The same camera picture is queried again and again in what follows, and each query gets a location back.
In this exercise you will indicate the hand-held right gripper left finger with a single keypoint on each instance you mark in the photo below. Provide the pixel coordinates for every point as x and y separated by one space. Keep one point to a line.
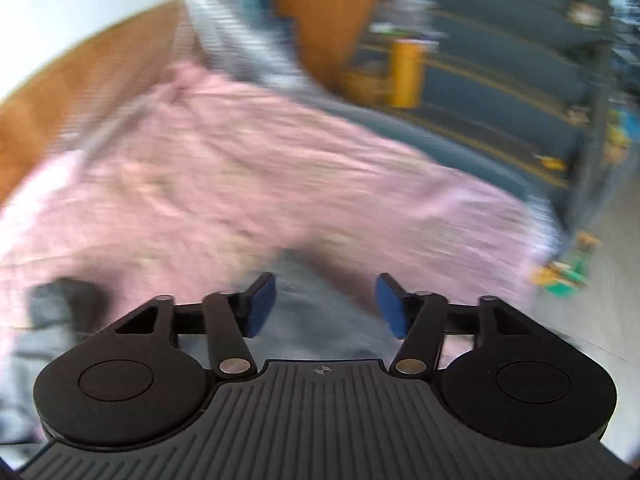
261 305

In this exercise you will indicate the yellow post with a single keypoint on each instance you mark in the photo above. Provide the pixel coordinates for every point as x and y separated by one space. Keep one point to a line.
406 72

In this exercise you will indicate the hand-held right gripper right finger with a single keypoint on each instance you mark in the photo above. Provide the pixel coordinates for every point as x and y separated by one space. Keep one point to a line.
391 307

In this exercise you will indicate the dark grey sofa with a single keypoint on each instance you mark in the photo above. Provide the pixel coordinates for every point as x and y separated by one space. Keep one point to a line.
500 60

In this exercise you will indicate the wooden board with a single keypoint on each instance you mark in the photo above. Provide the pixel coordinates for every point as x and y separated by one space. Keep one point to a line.
325 10

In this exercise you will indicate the green and yellow toy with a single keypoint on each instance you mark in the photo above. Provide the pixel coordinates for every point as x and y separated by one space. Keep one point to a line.
565 270

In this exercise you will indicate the dark cloth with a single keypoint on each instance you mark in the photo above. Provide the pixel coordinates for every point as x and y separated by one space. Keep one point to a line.
65 305

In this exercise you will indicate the grey pants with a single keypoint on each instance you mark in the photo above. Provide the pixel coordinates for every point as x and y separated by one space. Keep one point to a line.
330 300

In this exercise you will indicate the pink bear-print blanket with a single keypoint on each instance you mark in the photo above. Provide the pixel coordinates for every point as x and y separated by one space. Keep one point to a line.
250 160

